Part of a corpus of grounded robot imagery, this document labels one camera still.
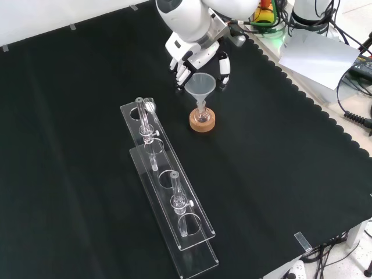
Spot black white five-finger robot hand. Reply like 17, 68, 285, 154
164, 31, 232, 92

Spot clear plastic funnel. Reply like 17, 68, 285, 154
184, 73, 217, 113

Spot small glass round-bottom flask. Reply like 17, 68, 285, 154
194, 104, 211, 124

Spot clear acrylic funnel stand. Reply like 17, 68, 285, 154
120, 97, 219, 279

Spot yellow stop button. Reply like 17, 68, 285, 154
254, 0, 276, 24

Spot pale board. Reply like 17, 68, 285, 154
278, 27, 361, 91

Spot black cloth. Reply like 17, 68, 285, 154
0, 0, 372, 279

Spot black power adapter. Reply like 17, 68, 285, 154
350, 55, 372, 79

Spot clear cloth clamp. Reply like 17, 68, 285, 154
294, 231, 312, 252

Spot white power strip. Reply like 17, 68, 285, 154
280, 260, 307, 279

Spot cork ring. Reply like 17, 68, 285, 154
189, 108, 217, 134

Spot green cable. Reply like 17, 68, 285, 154
249, 17, 288, 37

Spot black coiled cable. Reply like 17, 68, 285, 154
337, 69, 372, 130

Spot black cable bundle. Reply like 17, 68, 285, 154
302, 232, 361, 279

